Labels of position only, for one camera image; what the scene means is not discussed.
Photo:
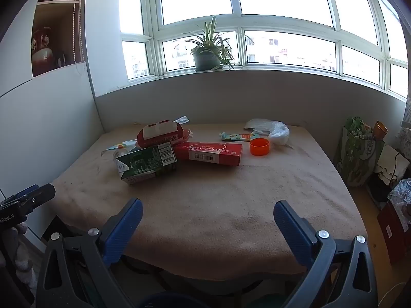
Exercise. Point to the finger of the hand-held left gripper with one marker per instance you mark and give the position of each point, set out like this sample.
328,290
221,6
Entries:
24,192
40,197

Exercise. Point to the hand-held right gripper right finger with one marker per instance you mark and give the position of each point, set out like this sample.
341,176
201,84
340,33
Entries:
292,227

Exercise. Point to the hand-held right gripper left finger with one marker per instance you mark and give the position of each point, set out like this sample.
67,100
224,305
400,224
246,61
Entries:
123,227

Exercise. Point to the orange plastic cap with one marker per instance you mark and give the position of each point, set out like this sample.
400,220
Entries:
259,147

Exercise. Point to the white plastic packet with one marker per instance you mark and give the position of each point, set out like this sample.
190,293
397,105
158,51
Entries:
257,124

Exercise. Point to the long red box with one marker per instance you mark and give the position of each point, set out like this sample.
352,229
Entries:
208,154

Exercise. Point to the white toothpaste tube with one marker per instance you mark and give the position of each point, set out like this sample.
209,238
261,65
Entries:
182,120

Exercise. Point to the green carton box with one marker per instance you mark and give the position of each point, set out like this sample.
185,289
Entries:
144,162

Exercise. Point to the plush tablecloth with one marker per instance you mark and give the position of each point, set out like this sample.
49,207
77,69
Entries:
224,199

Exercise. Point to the blue and white wrapper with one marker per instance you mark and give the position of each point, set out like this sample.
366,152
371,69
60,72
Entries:
123,144

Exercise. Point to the green shopping bag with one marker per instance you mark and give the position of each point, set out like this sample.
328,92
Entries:
353,160

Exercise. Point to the white plastic bag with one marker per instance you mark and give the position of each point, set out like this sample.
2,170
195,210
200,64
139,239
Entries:
279,134

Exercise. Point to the red tissue pack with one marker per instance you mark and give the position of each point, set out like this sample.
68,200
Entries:
160,136

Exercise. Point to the dark red box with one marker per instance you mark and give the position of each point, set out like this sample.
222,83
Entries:
395,231

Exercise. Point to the small green tube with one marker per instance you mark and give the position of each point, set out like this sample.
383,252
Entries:
236,137

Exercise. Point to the clear crumpled plastic wrap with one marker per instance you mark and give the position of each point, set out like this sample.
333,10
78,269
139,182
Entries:
401,195

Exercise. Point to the brown cup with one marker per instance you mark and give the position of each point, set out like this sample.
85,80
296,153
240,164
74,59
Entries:
380,131

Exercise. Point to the red ceramic vase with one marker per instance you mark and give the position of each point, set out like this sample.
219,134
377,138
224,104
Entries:
43,57

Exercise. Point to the potted spider plant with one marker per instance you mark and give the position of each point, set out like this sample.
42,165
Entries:
205,59

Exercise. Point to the white framed window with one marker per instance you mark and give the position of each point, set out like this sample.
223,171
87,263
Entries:
239,22

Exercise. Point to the wooden wall shelf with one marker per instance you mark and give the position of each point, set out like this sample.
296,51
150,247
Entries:
65,35

